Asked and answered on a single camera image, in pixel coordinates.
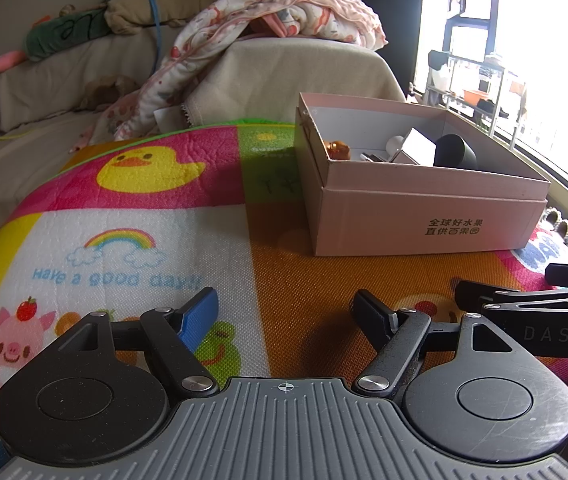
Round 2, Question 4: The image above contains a green plush toy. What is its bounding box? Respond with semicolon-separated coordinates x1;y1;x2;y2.
23;0;120;62

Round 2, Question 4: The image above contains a blue strap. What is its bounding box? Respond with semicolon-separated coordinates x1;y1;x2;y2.
139;0;163;73

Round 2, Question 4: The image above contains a brown plush toy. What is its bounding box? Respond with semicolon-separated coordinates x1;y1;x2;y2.
80;75;141;111

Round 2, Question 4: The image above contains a colourful cartoon play mat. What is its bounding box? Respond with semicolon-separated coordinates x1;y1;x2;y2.
0;117;568;480

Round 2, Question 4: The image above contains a dark cylindrical cup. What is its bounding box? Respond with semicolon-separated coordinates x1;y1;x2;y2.
432;133;480;172

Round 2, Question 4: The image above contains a floral pink blanket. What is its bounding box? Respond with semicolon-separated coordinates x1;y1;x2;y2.
71;0;387;153

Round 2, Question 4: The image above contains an orange toy figurine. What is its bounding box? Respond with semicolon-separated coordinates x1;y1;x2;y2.
325;140;353;161

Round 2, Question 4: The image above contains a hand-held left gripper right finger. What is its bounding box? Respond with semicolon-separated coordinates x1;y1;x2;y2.
352;289;522;402

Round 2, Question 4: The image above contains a beige sofa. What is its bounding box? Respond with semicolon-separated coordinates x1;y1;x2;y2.
0;0;407;256

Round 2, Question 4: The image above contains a white labelled small box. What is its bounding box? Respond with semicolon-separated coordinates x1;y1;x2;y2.
389;127;438;167

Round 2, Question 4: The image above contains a beige cushion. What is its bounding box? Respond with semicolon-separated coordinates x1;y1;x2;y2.
106;0;223;37

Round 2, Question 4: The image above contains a metal balcony rack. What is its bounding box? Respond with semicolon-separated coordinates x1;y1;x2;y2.
424;50;527;136

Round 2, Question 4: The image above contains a pink plush toy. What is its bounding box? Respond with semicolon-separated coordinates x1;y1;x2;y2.
0;50;26;73

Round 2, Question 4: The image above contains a pink cardboard box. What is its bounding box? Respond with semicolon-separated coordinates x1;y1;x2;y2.
294;91;552;257

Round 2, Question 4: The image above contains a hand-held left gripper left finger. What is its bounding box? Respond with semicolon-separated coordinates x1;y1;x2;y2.
64;287;221;400

